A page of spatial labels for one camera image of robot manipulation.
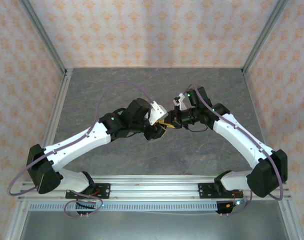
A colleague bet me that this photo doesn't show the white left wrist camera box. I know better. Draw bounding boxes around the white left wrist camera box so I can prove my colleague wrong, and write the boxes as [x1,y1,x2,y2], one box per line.
[148,100,167,126]

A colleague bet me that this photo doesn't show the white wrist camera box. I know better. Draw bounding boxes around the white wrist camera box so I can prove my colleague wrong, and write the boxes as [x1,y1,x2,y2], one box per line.
[172,92,190,111]
[148,100,167,126]

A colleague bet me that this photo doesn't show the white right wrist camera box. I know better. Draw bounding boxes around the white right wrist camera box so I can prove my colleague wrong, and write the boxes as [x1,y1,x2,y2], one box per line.
[172,92,190,111]

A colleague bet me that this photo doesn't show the aluminium frame side rail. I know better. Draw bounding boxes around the aluminium frame side rail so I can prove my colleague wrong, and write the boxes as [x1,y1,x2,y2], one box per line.
[40,69,74,156]
[241,71,304,240]

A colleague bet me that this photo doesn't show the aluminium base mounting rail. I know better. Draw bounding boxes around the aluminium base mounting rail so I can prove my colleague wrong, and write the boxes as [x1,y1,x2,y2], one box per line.
[18,174,291,201]

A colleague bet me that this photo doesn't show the grey slotted cable duct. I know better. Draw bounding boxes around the grey slotted cable duct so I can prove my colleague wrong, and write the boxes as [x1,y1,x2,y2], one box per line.
[29,201,217,212]

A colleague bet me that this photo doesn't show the black electronics bracket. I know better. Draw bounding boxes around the black electronics bracket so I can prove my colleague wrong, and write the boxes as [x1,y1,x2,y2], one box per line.
[75,201,97,216]
[216,199,245,215]

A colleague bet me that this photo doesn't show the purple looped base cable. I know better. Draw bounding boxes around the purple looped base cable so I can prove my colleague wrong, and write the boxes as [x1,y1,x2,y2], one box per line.
[220,191,253,216]
[64,194,104,218]

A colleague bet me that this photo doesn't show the aluminium frame upright post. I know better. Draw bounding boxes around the aluminium frame upright post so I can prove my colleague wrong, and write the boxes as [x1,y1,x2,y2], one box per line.
[18,0,68,74]
[241,0,290,74]

